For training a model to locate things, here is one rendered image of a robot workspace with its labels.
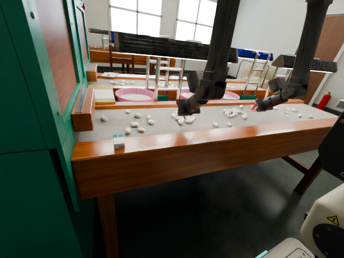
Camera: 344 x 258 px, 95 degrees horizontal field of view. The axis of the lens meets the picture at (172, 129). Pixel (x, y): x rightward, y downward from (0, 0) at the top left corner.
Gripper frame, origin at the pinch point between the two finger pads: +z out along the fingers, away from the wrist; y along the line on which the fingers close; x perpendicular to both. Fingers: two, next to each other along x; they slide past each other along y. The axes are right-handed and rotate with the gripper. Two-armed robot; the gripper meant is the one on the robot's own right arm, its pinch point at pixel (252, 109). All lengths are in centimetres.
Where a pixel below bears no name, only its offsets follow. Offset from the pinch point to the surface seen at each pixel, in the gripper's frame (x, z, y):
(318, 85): -94, 152, -418
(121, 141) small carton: 11, -11, 76
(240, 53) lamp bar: -63, 31, -40
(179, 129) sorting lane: 7.5, 0.4, 48.3
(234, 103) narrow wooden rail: -11.1, 19.2, -6.7
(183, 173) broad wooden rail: 27, -3, 52
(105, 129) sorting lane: 3, 4, 81
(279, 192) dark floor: 69, 46, -61
